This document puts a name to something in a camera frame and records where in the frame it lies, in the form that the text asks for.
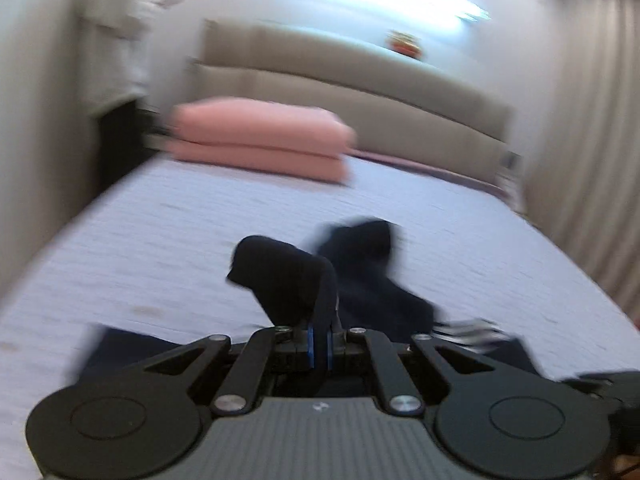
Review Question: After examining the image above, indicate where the dark navy garment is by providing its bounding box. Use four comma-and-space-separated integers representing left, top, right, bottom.
75, 217, 542, 401

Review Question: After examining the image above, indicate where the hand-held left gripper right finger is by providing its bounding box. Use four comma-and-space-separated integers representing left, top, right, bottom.
325, 326, 497, 417

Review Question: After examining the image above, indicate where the folded pink blanket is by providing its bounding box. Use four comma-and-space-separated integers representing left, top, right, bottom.
164, 96, 357, 186

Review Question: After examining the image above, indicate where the red ornament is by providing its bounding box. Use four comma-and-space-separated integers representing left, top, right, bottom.
385, 30, 424, 62

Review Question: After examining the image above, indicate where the beige padded headboard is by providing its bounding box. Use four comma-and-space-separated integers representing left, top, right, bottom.
191, 18, 517, 211

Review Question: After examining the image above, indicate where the beige curtain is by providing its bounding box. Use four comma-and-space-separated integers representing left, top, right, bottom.
520, 0, 640, 328

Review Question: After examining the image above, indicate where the bed with patterned sheet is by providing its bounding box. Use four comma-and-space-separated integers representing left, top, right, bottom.
0, 150, 640, 480

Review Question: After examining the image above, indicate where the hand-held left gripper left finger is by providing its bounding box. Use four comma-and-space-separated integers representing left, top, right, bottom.
143, 325, 317, 416

